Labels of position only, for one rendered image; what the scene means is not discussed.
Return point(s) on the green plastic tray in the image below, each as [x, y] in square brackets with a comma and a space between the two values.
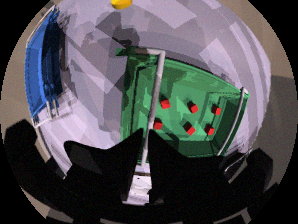
[183, 85]

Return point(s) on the blue plastic tray with white wire bars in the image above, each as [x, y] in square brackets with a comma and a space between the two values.
[36, 83]

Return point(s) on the small red block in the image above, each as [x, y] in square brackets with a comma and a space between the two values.
[165, 103]

